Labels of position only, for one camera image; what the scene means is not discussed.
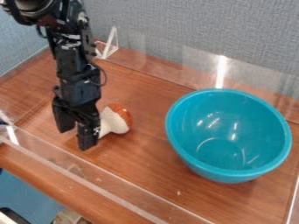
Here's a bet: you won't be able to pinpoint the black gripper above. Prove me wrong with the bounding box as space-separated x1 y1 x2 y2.
53 76 101 151

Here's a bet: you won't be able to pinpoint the white brown plush mushroom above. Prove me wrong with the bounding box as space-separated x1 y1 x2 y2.
99 103 133 138

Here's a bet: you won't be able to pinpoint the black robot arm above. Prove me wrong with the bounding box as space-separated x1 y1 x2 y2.
0 0 102 150

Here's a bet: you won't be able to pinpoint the blue plastic bowl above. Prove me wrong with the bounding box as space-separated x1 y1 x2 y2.
165 88 293 184

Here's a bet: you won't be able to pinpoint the clear acrylic left barrier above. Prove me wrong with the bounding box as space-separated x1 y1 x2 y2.
0 49 58 123

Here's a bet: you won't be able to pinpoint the clear acrylic barrier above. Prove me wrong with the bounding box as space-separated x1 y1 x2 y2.
0 49 58 123
107 46 299 124
0 125 214 224

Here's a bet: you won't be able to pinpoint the clear acrylic front barrier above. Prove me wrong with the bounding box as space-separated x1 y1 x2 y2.
0 125 214 224

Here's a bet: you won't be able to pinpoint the clear acrylic back barrier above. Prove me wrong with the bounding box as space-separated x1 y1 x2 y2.
107 46 299 124

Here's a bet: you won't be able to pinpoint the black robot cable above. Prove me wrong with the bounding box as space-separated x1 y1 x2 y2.
91 65 109 88

